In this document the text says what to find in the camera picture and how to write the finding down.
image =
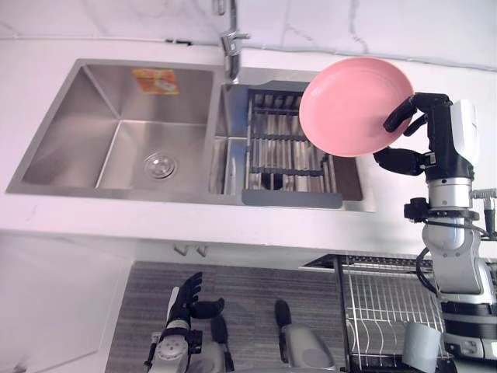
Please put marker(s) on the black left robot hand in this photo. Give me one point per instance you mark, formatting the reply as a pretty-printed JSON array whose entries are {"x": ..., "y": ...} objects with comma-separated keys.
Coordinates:
[{"x": 182, "y": 307}]

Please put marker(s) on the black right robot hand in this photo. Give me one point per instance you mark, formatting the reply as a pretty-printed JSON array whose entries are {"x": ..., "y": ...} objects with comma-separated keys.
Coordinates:
[{"x": 440, "y": 132}]

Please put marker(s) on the pink plate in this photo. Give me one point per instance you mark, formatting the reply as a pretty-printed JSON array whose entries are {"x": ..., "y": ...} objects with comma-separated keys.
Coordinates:
[{"x": 341, "y": 105}]

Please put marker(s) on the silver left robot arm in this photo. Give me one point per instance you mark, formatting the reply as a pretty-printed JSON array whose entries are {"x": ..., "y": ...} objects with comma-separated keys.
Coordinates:
[{"x": 171, "y": 349}]

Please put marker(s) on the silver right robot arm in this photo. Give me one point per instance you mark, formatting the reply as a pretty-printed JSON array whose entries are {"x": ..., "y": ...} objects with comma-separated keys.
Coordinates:
[{"x": 454, "y": 241}]

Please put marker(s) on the round sink drain strainer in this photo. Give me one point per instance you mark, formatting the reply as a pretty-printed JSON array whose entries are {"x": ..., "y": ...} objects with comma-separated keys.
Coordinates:
[{"x": 161, "y": 165}]

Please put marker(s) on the grey sink drying rack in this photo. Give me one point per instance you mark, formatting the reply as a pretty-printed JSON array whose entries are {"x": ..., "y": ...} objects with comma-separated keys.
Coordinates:
[{"x": 279, "y": 155}]

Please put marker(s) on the stainless steel double sink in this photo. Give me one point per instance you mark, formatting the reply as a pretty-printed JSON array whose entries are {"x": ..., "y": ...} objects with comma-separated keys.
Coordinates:
[{"x": 116, "y": 136}]

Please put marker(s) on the grey cup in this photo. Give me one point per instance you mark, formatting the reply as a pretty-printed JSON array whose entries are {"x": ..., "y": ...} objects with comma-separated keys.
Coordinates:
[{"x": 421, "y": 346}]

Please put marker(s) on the robot left leg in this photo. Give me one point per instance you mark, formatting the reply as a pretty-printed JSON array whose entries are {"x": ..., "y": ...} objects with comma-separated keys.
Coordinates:
[{"x": 221, "y": 334}]

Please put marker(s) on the robot leg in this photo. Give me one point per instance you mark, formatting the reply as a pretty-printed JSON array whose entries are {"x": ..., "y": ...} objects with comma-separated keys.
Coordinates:
[
  {"x": 221, "y": 334},
  {"x": 303, "y": 346}
]

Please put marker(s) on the robot right leg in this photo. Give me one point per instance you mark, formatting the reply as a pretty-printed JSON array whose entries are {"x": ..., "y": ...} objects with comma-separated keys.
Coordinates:
[{"x": 303, "y": 346}]

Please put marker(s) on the chrome faucet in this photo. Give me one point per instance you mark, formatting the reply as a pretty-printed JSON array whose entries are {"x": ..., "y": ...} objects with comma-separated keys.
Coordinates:
[{"x": 232, "y": 46}]

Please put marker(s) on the orange sticker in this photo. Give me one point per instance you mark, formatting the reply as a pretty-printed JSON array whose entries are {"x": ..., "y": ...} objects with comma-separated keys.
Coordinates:
[{"x": 156, "y": 81}]

